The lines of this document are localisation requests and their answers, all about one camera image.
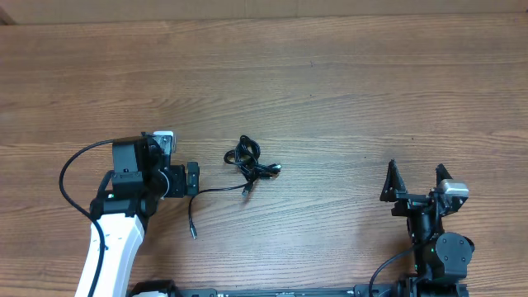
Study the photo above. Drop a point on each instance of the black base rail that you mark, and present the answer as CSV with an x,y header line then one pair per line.
x,y
168,288

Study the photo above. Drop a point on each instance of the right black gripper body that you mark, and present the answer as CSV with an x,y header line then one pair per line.
x,y
410,205

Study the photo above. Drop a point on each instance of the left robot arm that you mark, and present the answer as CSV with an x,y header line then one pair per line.
x,y
128,196

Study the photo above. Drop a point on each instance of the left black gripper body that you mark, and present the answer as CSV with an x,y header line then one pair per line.
x,y
176,187

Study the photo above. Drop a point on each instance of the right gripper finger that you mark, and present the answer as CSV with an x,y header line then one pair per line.
x,y
442,175
394,185

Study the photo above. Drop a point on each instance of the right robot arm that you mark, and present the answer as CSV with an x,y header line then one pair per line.
x,y
440,258

